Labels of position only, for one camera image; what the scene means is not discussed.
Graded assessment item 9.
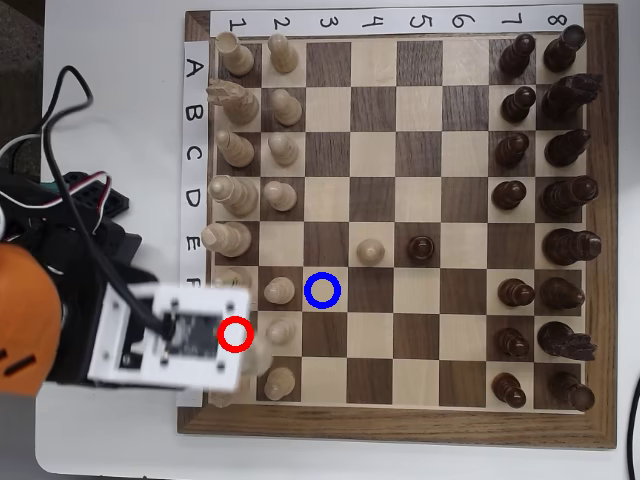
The dark wooden bishop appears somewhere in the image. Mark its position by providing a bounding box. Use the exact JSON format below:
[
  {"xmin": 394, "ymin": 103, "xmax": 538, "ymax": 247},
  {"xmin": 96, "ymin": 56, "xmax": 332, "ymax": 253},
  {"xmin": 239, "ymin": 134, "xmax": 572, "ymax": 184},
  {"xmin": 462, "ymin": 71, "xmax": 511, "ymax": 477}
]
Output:
[
  {"xmin": 538, "ymin": 276, "xmax": 586, "ymax": 310},
  {"xmin": 543, "ymin": 128, "xmax": 592, "ymax": 169}
]

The light wooden pawn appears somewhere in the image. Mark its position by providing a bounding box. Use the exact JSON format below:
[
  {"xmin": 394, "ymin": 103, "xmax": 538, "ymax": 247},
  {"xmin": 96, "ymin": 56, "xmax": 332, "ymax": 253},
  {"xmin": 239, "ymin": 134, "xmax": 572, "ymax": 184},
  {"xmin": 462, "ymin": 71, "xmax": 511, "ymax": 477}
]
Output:
[
  {"xmin": 356, "ymin": 238, "xmax": 386, "ymax": 268},
  {"xmin": 262, "ymin": 276, "xmax": 297, "ymax": 305},
  {"xmin": 263, "ymin": 367, "xmax": 297, "ymax": 402},
  {"xmin": 261, "ymin": 179, "xmax": 298, "ymax": 212},
  {"xmin": 269, "ymin": 88, "xmax": 304, "ymax": 127},
  {"xmin": 266, "ymin": 32, "xmax": 300, "ymax": 75},
  {"xmin": 264, "ymin": 318, "xmax": 298, "ymax": 346},
  {"xmin": 267, "ymin": 132, "xmax": 300, "ymax": 168}
]

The light wooden rook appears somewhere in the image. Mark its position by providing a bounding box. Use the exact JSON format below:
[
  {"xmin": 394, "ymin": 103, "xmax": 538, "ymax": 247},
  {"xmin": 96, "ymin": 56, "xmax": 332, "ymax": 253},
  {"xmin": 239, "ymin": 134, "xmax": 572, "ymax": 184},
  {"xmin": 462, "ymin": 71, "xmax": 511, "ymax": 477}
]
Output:
[
  {"xmin": 208, "ymin": 372, "xmax": 251, "ymax": 409},
  {"xmin": 213, "ymin": 31, "xmax": 256, "ymax": 77}
]

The thin white cable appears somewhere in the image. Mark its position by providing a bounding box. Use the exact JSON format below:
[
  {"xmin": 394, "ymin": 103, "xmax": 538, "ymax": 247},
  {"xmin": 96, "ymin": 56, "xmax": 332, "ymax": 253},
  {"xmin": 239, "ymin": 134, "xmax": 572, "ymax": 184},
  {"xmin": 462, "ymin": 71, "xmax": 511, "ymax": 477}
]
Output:
[{"xmin": 0, "ymin": 132, "xmax": 42, "ymax": 157}]

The dark wooden pawn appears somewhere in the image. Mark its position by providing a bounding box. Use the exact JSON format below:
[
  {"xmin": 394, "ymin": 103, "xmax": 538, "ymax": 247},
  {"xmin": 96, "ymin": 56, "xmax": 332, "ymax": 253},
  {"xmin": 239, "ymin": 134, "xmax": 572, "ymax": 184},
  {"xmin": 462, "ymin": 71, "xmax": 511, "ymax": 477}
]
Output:
[
  {"xmin": 491, "ymin": 372, "xmax": 528, "ymax": 409},
  {"xmin": 490, "ymin": 179, "xmax": 528, "ymax": 211},
  {"xmin": 498, "ymin": 33, "xmax": 537, "ymax": 79},
  {"xmin": 493, "ymin": 132, "xmax": 530, "ymax": 170},
  {"xmin": 494, "ymin": 327, "xmax": 531, "ymax": 359},
  {"xmin": 497, "ymin": 277, "xmax": 536, "ymax": 308},
  {"xmin": 405, "ymin": 234, "xmax": 435, "ymax": 264},
  {"xmin": 499, "ymin": 85, "xmax": 538, "ymax": 125}
]

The light wooden knight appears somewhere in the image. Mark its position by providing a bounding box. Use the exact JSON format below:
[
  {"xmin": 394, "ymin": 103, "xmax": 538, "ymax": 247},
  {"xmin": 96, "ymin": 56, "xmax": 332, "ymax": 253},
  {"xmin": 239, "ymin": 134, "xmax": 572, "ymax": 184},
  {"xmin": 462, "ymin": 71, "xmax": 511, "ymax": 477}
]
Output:
[
  {"xmin": 205, "ymin": 78, "xmax": 261, "ymax": 126},
  {"xmin": 240, "ymin": 342, "xmax": 275, "ymax": 381}
]

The thick black cable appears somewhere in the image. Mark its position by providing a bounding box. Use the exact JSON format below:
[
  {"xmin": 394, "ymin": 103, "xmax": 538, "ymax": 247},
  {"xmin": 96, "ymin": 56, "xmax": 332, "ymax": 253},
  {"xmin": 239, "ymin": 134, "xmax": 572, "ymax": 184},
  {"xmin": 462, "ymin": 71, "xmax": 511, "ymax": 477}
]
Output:
[{"xmin": 626, "ymin": 372, "xmax": 640, "ymax": 480}]

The light wooden queen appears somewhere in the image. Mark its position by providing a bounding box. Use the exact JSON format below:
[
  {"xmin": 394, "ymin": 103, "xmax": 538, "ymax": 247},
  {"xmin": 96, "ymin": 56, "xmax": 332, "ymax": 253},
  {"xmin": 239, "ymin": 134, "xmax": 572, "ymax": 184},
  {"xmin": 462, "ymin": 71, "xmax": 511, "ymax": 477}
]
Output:
[{"xmin": 207, "ymin": 175, "xmax": 260, "ymax": 218}]

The wooden chessboard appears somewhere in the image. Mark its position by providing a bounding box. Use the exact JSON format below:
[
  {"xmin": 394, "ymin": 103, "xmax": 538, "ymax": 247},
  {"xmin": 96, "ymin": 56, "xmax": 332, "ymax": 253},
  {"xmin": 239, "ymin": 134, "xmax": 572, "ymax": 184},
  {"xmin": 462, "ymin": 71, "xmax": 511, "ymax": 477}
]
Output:
[{"xmin": 176, "ymin": 3, "xmax": 620, "ymax": 451}]

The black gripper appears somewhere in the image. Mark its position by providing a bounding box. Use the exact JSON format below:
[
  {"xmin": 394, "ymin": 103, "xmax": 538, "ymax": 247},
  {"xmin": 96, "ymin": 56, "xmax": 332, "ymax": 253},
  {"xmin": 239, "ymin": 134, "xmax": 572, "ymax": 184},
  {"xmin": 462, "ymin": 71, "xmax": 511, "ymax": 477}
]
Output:
[{"xmin": 47, "ymin": 269, "xmax": 157, "ymax": 390}]

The light wooden king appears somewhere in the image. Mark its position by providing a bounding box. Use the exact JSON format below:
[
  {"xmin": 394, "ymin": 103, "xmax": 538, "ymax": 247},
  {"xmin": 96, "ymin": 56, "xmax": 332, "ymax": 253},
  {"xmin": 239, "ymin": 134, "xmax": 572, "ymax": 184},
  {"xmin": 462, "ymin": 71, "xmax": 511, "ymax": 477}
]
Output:
[{"xmin": 200, "ymin": 220, "xmax": 253, "ymax": 259}]

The dark wooden king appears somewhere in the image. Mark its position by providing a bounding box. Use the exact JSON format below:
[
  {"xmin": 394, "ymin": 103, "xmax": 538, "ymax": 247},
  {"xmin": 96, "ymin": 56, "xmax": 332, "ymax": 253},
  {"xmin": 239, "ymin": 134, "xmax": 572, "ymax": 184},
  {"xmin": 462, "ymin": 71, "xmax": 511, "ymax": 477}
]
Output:
[{"xmin": 541, "ymin": 228, "xmax": 603, "ymax": 266}]

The white camera mount with board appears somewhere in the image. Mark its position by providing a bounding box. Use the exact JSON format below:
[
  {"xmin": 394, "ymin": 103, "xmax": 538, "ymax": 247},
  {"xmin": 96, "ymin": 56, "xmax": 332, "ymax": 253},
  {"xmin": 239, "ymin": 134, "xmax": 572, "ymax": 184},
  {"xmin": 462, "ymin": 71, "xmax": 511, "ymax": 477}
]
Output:
[{"xmin": 87, "ymin": 283, "xmax": 251, "ymax": 395}]

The dark wooden rook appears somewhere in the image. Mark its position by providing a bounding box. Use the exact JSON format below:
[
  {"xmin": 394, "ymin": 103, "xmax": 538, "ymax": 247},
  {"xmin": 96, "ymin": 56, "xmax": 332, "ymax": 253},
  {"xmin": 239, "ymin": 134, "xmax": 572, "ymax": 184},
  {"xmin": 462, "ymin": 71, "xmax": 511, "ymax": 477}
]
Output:
[
  {"xmin": 547, "ymin": 370, "xmax": 596, "ymax": 413},
  {"xmin": 542, "ymin": 23, "xmax": 586, "ymax": 74}
]

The white paper strip with letters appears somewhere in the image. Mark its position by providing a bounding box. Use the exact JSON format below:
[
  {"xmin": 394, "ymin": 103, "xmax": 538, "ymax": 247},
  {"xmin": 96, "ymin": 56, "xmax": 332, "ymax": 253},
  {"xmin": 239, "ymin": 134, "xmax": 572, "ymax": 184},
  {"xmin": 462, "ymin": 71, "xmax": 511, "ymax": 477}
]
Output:
[{"xmin": 175, "ymin": 39, "xmax": 210, "ymax": 409}]

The light wooden bishop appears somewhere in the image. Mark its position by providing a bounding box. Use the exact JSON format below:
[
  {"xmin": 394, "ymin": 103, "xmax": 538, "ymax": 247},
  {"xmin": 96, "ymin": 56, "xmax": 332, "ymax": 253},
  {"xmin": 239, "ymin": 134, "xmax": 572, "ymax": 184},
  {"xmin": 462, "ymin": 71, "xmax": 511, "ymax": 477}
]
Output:
[
  {"xmin": 214, "ymin": 129, "xmax": 256, "ymax": 169},
  {"xmin": 213, "ymin": 268, "xmax": 254, "ymax": 297}
]

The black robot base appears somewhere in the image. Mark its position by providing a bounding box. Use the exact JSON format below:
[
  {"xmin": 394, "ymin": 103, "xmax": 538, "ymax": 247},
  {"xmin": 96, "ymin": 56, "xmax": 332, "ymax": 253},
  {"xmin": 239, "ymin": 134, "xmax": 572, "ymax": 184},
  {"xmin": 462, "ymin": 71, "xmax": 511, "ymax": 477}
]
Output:
[{"xmin": 42, "ymin": 171, "xmax": 130, "ymax": 224}]

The white red servo cable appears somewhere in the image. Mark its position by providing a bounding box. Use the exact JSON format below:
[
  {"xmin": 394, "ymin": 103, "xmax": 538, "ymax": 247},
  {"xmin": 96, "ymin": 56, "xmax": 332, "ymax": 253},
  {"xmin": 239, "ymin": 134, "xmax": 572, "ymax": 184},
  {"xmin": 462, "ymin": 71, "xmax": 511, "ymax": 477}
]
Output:
[{"xmin": 0, "ymin": 171, "xmax": 114, "ymax": 234}]

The dark wooden queen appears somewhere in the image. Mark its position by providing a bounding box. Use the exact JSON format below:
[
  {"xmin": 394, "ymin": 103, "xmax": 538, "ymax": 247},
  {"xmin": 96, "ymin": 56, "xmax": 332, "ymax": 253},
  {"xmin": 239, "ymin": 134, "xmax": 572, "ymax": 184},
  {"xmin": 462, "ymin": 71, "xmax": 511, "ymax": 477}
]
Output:
[{"xmin": 539, "ymin": 175, "xmax": 600, "ymax": 218}]

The white paper strip with numbers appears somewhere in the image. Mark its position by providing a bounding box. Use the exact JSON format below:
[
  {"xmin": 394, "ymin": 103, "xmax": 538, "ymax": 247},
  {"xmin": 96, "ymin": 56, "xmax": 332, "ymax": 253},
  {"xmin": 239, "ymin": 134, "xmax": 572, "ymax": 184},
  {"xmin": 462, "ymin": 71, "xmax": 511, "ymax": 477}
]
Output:
[{"xmin": 209, "ymin": 4, "xmax": 585, "ymax": 37}]

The dark wooden knight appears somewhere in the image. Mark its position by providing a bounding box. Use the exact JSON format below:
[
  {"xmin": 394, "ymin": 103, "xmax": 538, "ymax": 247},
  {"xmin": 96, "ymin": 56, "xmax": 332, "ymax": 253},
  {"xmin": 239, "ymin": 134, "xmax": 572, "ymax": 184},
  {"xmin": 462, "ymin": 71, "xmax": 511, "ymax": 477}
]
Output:
[
  {"xmin": 537, "ymin": 320, "xmax": 599, "ymax": 362},
  {"xmin": 541, "ymin": 73, "xmax": 604, "ymax": 121}
]

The black camera cable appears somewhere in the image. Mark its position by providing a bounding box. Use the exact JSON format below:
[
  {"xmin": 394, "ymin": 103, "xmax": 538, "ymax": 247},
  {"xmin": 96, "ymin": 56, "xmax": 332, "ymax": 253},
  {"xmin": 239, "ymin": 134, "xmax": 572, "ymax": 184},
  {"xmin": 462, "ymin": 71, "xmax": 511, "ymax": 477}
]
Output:
[{"xmin": 38, "ymin": 64, "xmax": 174, "ymax": 336}]

